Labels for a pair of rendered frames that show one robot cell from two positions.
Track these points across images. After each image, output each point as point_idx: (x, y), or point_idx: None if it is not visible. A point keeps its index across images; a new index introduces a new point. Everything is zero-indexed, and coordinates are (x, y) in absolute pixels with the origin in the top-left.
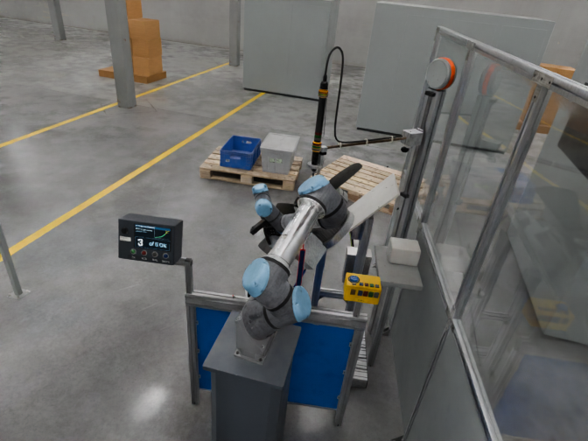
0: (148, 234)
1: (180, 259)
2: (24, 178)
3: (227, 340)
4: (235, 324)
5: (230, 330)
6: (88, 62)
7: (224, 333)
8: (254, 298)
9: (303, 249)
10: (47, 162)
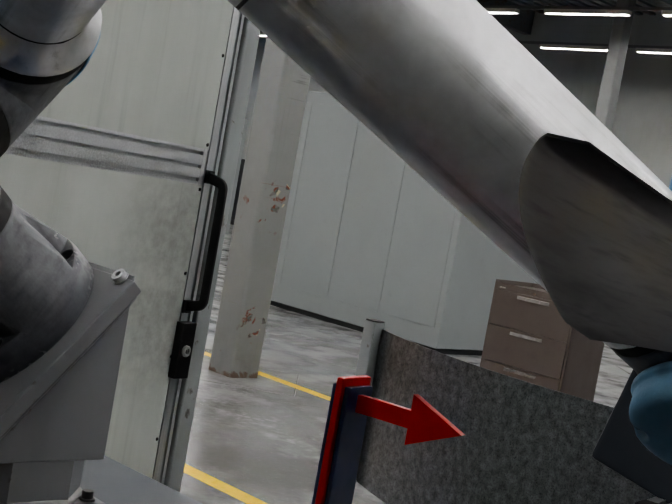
0: None
1: (662, 500)
2: None
3: (89, 469)
4: (154, 503)
5: (134, 488)
6: None
7: (131, 478)
8: (99, 286)
9: (350, 376)
10: None
